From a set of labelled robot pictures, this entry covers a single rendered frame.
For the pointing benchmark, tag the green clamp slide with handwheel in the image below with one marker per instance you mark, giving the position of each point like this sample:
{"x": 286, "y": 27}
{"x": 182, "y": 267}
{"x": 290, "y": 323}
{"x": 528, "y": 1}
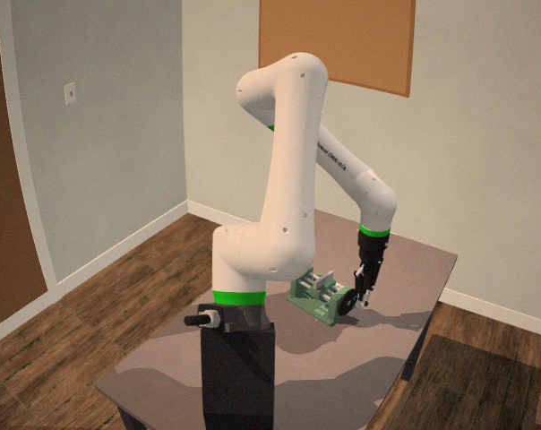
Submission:
{"x": 317, "y": 302}

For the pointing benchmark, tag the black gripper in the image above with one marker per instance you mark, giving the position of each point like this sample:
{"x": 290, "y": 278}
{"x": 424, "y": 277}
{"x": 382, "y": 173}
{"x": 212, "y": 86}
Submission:
{"x": 364, "y": 277}

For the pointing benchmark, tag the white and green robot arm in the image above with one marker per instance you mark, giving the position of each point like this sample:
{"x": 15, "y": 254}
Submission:
{"x": 287, "y": 97}

